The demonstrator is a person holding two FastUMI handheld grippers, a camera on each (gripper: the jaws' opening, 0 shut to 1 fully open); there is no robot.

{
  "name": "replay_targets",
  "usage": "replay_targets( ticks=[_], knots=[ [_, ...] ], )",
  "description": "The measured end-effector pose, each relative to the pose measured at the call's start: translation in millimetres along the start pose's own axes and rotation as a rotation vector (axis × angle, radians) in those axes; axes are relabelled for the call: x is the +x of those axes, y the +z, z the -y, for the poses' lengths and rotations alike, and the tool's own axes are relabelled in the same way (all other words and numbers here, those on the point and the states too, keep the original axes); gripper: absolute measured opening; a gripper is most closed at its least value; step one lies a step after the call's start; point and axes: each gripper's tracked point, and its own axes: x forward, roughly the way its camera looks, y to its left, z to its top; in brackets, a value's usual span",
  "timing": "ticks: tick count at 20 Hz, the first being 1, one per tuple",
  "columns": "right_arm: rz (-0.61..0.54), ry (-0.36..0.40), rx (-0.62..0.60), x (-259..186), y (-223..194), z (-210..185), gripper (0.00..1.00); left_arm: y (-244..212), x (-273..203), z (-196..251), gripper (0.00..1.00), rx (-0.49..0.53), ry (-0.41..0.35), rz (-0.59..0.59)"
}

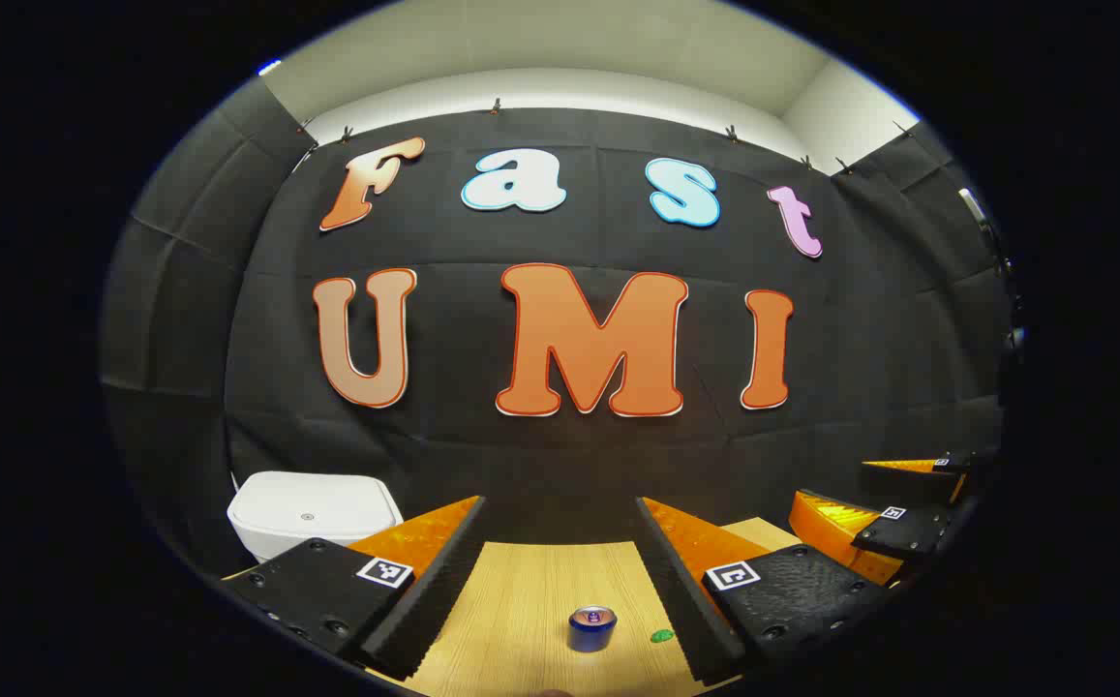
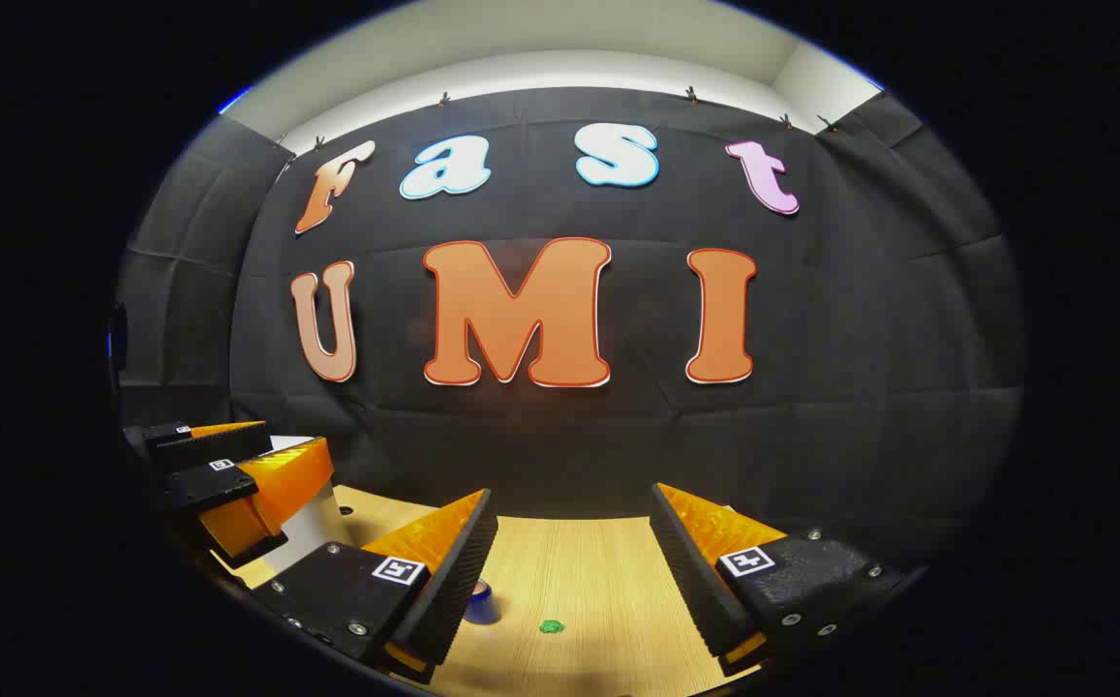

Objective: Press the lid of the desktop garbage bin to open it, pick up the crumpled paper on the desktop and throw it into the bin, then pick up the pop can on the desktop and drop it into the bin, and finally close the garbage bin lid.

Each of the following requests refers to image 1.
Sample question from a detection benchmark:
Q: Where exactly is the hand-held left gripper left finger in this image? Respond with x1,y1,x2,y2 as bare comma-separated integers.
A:
221,496,489,682

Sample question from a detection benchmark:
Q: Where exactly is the blue pop can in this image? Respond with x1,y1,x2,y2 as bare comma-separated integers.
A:
567,606,619,653

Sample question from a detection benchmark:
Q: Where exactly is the wooden desktop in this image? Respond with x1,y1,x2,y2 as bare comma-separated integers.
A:
221,516,909,697

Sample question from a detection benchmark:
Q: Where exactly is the grey metal bar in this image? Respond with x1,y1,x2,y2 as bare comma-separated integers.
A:
956,187,991,233

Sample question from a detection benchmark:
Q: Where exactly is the white desktop garbage bin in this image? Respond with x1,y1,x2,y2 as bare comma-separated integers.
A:
227,471,404,564

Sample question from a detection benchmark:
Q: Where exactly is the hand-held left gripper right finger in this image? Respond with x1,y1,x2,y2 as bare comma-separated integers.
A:
633,496,897,688

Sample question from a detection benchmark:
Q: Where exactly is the black backdrop cloth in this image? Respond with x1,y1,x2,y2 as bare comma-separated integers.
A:
100,77,1020,582

